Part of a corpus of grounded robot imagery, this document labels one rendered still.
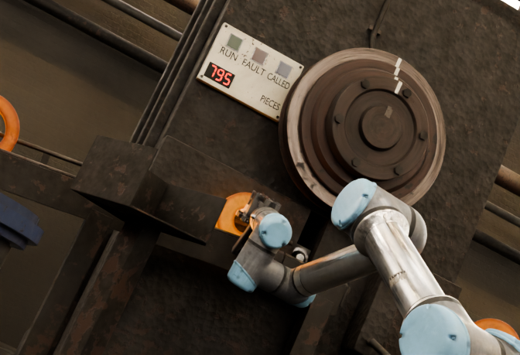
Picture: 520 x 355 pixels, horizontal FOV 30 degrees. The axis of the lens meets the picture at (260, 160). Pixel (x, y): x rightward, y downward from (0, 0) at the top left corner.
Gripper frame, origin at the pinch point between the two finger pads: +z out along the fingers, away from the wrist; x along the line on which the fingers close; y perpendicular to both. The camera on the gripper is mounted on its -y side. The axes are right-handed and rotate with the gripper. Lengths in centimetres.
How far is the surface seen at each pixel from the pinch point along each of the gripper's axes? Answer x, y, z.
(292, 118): 0.3, 28.2, 3.0
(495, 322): -67, 5, -21
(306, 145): -5.8, 23.8, 0.0
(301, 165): -7.1, 18.4, 0.4
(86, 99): 31, -18, 622
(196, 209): 17.4, -2.1, -25.7
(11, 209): 57, -5, -113
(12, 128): 64, -6, -4
